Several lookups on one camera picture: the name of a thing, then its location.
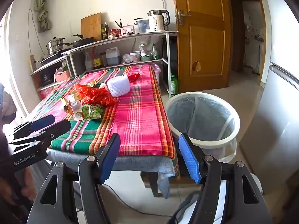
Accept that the wooden cutting board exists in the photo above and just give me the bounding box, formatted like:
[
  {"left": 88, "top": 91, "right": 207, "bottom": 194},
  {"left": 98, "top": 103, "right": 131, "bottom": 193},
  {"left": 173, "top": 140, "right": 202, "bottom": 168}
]
[{"left": 81, "top": 12, "right": 102, "bottom": 41}]

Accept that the wooden doorway frame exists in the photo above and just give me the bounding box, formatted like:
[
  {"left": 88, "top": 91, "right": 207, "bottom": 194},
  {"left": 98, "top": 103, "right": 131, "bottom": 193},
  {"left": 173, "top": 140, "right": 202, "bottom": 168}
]
[{"left": 231, "top": 0, "right": 267, "bottom": 85}]

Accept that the black cable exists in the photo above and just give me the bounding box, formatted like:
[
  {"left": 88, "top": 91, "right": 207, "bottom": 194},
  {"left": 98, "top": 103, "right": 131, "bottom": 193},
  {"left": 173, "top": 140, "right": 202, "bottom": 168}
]
[{"left": 103, "top": 184, "right": 180, "bottom": 216}]

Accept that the pink basket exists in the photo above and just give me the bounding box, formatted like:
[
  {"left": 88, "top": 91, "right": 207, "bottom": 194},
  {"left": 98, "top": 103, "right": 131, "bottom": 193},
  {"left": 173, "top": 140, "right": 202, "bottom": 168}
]
[{"left": 54, "top": 70, "right": 71, "bottom": 83}]

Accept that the red carton box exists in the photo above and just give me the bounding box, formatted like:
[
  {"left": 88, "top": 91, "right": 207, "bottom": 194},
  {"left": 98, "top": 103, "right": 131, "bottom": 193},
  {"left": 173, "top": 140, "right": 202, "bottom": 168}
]
[{"left": 39, "top": 84, "right": 59, "bottom": 100}]

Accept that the grey cloth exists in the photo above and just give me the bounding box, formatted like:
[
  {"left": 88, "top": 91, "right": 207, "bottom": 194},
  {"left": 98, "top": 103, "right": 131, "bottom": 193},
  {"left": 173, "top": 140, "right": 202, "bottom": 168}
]
[{"left": 47, "top": 148, "right": 181, "bottom": 199}]

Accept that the clear plastic bottle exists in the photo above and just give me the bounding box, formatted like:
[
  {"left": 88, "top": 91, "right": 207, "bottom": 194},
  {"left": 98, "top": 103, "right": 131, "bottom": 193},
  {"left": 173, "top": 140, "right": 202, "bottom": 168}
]
[{"left": 84, "top": 51, "right": 93, "bottom": 71}]

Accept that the metal door handle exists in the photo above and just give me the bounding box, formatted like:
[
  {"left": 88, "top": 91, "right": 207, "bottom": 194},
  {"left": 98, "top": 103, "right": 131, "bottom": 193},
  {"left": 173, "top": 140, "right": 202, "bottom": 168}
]
[{"left": 178, "top": 9, "right": 192, "bottom": 26}]

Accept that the silver refrigerator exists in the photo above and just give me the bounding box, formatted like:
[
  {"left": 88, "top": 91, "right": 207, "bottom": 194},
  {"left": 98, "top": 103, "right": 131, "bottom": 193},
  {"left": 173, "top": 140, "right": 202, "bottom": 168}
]
[{"left": 238, "top": 0, "right": 299, "bottom": 195}]

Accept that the white shelf rack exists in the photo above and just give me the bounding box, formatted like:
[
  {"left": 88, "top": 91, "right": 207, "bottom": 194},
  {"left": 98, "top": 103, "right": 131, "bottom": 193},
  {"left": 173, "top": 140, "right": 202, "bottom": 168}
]
[{"left": 30, "top": 30, "right": 179, "bottom": 98}]

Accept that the wooden door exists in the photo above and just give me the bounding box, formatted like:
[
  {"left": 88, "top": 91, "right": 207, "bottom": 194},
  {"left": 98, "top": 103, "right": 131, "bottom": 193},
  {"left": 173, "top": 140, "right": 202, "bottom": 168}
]
[{"left": 172, "top": 0, "right": 232, "bottom": 93}]

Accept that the red plastic bag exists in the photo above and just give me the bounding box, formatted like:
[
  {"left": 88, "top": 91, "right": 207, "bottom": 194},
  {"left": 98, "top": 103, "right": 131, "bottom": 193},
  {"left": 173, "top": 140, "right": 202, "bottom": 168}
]
[{"left": 75, "top": 83, "right": 121, "bottom": 106}]

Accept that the green bottle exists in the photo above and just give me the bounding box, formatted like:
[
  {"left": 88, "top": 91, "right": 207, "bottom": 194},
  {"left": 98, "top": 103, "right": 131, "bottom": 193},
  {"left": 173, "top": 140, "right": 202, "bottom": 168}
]
[{"left": 170, "top": 75, "right": 178, "bottom": 96}]

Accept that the green snack packet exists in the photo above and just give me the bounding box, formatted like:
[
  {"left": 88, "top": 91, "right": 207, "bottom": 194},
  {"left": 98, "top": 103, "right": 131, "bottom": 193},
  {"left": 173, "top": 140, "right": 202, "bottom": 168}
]
[{"left": 81, "top": 104, "right": 104, "bottom": 120}]

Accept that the white foam fruit net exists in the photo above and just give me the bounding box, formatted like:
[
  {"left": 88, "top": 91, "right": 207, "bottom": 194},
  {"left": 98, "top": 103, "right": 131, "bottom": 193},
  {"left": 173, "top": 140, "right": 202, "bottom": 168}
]
[{"left": 106, "top": 74, "right": 131, "bottom": 97}]

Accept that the wooden table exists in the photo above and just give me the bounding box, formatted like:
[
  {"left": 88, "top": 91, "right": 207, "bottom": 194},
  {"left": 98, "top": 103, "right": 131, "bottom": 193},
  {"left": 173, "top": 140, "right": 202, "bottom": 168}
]
[{"left": 140, "top": 171, "right": 164, "bottom": 198}]

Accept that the yellow label sauce bottle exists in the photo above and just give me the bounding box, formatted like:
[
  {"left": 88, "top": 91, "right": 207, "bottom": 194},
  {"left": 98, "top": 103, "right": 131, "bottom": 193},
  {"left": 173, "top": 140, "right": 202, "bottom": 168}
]
[{"left": 92, "top": 48, "right": 102, "bottom": 69}]

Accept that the steel steamer pot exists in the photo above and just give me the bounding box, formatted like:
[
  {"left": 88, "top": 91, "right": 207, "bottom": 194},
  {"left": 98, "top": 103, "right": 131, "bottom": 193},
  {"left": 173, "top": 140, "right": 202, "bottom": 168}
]
[{"left": 46, "top": 37, "right": 65, "bottom": 56}]

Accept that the person's left hand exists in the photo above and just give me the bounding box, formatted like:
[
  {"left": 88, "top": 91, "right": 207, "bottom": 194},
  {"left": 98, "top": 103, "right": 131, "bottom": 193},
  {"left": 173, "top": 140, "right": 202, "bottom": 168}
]
[{"left": 20, "top": 168, "right": 38, "bottom": 199}]

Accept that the black gas burner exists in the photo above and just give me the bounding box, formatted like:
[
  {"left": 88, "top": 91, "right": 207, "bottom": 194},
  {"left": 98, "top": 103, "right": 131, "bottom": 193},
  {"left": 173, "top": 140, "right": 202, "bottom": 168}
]
[{"left": 38, "top": 71, "right": 56, "bottom": 87}]

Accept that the plaid tablecloth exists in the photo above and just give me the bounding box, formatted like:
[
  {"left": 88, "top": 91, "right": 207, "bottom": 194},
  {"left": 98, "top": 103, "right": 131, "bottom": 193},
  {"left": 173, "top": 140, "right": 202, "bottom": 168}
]
[{"left": 24, "top": 65, "right": 181, "bottom": 181}]

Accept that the clear water filter pitcher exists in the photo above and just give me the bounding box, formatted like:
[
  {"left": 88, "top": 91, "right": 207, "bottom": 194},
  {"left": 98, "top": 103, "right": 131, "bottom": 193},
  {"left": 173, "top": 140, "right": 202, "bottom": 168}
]
[{"left": 135, "top": 19, "right": 150, "bottom": 34}]

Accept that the white electric kettle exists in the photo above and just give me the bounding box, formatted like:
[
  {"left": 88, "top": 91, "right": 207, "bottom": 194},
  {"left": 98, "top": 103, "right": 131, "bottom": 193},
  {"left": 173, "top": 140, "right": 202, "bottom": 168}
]
[{"left": 147, "top": 9, "right": 170, "bottom": 32}]

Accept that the pink utensil holder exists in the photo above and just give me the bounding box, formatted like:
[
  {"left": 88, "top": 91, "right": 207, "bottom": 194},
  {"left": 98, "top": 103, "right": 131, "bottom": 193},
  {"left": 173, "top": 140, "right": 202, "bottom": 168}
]
[{"left": 121, "top": 24, "right": 135, "bottom": 36}]

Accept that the pink lidded storage box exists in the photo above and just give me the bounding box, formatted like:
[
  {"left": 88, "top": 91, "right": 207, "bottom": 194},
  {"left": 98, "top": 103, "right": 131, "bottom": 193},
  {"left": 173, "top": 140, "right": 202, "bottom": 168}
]
[{"left": 149, "top": 63, "right": 162, "bottom": 83}]

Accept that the white oil jug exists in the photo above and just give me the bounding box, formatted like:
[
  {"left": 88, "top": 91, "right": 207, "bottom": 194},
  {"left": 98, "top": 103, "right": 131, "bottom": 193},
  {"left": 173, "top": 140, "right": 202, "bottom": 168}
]
[{"left": 106, "top": 47, "right": 121, "bottom": 66}]

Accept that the black frying pan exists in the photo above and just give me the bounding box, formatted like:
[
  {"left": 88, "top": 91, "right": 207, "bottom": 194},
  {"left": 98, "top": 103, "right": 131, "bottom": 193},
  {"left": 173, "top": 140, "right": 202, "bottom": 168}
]
[{"left": 63, "top": 35, "right": 95, "bottom": 48}]

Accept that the white plastic bag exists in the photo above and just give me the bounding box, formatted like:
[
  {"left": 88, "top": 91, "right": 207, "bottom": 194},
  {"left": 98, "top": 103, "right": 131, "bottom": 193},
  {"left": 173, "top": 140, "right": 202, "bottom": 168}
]
[{"left": 139, "top": 42, "right": 152, "bottom": 56}]

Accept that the small clear cup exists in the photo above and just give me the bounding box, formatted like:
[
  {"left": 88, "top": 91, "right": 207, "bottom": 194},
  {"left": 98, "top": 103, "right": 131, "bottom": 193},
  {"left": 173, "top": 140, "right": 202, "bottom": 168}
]
[{"left": 70, "top": 100, "right": 81, "bottom": 115}]

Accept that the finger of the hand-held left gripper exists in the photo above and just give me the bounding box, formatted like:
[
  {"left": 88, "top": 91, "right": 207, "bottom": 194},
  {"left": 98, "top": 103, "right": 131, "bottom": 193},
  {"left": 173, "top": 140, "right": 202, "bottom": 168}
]
[
  {"left": 13, "top": 115, "right": 56, "bottom": 134},
  {"left": 9, "top": 120, "right": 72, "bottom": 145}
]

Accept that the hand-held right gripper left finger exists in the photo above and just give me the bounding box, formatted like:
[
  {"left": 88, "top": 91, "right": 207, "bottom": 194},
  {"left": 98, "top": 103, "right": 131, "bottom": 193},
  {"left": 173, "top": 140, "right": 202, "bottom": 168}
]
[{"left": 27, "top": 133, "right": 121, "bottom": 224}]

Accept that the black induction cooker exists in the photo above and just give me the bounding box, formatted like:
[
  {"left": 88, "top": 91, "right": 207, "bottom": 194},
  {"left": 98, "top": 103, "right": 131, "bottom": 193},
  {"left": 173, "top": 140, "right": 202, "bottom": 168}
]
[{"left": 40, "top": 50, "right": 69, "bottom": 64}]

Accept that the green knotted curtain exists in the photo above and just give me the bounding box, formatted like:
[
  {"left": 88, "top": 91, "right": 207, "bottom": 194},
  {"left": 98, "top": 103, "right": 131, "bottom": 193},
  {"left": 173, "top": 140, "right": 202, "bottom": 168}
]
[{"left": 35, "top": 0, "right": 51, "bottom": 32}]

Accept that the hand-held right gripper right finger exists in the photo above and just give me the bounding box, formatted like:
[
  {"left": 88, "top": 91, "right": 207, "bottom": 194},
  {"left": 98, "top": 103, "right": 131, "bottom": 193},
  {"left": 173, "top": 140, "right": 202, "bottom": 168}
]
[{"left": 179, "top": 133, "right": 272, "bottom": 224}]

